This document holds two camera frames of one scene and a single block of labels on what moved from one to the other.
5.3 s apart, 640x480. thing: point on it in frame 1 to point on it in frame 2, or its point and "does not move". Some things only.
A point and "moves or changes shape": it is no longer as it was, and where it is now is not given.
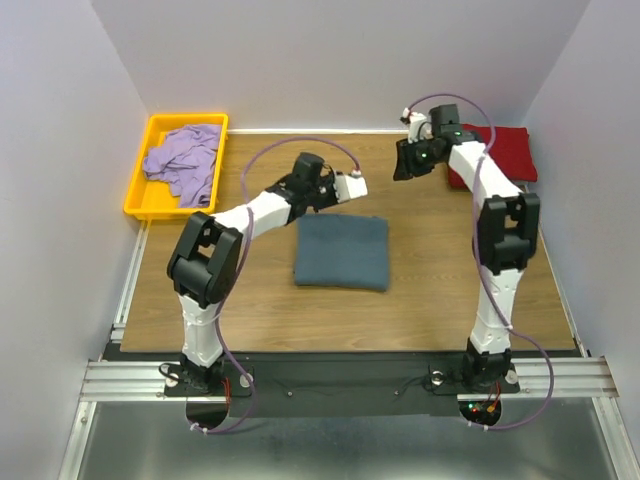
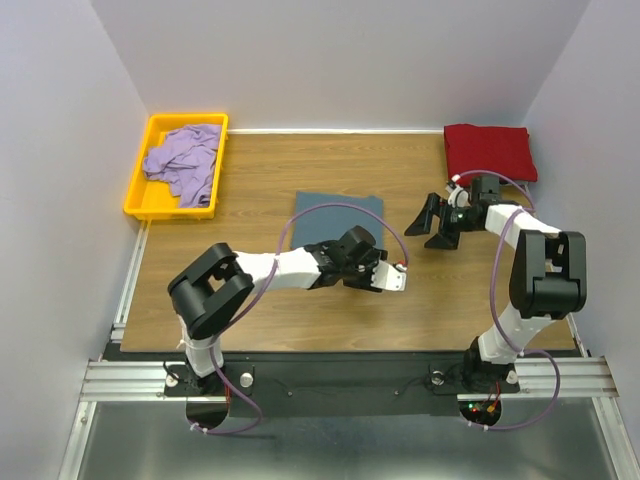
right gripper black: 403,161 to 447,219
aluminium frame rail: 587,373 does not move
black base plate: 340,385 does not move
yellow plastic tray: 149,199 does not move
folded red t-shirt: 511,149 does not move
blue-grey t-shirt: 344,251 moves or changes shape
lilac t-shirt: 186,161 does not move
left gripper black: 324,192 to 361,279
